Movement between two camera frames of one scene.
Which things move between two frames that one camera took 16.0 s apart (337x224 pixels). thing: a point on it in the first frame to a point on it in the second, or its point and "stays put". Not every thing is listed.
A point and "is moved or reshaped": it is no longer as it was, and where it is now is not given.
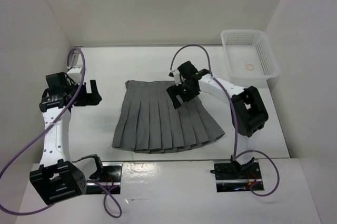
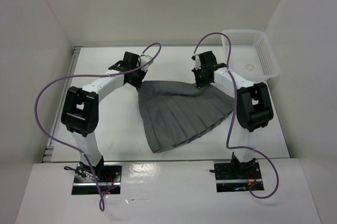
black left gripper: x=92 y=98 to x=137 y=84
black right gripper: x=174 y=90 to x=200 y=84
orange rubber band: x=249 y=69 stays put
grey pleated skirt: x=149 y=123 is moved or reshaped
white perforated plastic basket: x=249 y=56 stays put
